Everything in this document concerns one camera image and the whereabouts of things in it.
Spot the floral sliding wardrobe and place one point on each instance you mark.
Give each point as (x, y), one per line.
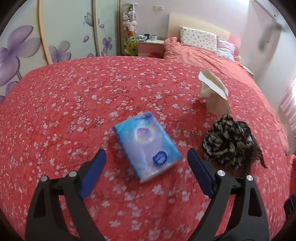
(37, 33)

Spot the coral pink duvet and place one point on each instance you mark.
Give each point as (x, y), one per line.
(175, 51)

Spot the white floral pillow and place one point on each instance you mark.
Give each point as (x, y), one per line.
(198, 38)

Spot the striped pink pillow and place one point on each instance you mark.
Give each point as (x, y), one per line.
(225, 49)

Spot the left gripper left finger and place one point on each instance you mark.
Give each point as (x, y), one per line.
(45, 220)

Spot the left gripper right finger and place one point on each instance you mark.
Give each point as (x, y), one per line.
(236, 210)

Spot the beige pink headboard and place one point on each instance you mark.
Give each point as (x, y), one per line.
(176, 21)

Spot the pink window curtain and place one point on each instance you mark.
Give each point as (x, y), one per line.
(287, 105)

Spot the black floral cloth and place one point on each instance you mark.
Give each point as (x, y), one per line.
(231, 144)

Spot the blue tissue pack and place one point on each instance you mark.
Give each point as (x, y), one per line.
(147, 146)

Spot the hanging plush toy column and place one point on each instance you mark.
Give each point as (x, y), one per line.
(129, 29)

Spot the pink white nightstand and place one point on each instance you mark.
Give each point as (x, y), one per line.
(152, 49)

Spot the red floral blanket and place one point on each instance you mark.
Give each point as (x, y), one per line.
(58, 116)

